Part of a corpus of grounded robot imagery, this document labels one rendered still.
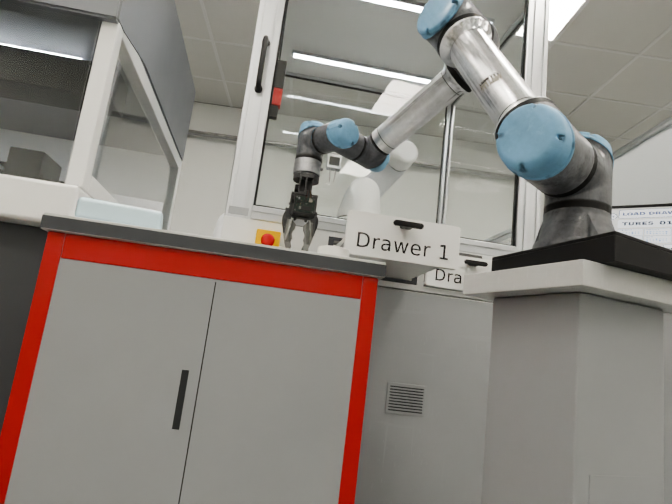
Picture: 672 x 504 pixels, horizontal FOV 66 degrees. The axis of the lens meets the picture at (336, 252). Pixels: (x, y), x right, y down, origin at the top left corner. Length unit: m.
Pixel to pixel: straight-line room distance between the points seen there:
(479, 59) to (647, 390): 0.66
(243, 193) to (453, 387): 0.87
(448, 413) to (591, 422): 0.81
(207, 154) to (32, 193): 3.81
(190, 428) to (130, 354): 0.16
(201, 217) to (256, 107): 3.34
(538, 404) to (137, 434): 0.67
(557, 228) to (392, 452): 0.90
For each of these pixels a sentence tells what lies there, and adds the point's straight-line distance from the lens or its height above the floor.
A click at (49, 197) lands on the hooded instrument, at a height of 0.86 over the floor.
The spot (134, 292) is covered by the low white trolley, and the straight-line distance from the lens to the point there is 0.98.
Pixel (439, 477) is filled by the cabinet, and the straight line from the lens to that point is 1.68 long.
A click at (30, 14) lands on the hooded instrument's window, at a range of 1.65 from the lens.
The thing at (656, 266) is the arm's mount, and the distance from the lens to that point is 0.92.
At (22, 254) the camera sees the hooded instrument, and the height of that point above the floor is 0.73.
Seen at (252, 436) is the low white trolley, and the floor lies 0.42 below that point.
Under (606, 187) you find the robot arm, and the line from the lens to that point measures 1.05.
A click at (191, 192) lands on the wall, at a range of 5.07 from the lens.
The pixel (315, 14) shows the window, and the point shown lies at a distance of 1.91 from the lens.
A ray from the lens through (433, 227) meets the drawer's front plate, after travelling 1.31.
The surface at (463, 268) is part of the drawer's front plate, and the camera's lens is 1.67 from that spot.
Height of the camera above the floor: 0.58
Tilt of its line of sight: 11 degrees up
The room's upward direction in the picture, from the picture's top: 7 degrees clockwise
